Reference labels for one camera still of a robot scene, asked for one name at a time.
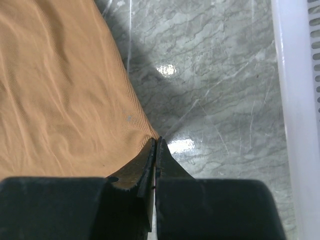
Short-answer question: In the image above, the white plastic laundry basket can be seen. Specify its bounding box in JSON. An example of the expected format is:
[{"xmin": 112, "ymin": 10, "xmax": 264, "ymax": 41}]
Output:
[{"xmin": 271, "ymin": 0, "xmax": 320, "ymax": 240}]

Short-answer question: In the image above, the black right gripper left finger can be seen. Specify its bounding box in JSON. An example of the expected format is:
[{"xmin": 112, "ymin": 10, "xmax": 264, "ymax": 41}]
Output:
[{"xmin": 0, "ymin": 139, "xmax": 156, "ymax": 240}]

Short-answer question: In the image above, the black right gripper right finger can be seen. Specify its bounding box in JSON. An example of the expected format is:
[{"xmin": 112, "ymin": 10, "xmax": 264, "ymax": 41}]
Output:
[{"xmin": 155, "ymin": 138, "xmax": 286, "ymax": 240}]

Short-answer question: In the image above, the tan brown tank top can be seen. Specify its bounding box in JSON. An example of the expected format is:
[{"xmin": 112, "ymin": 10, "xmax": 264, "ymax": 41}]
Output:
[{"xmin": 0, "ymin": 0, "xmax": 158, "ymax": 179}]

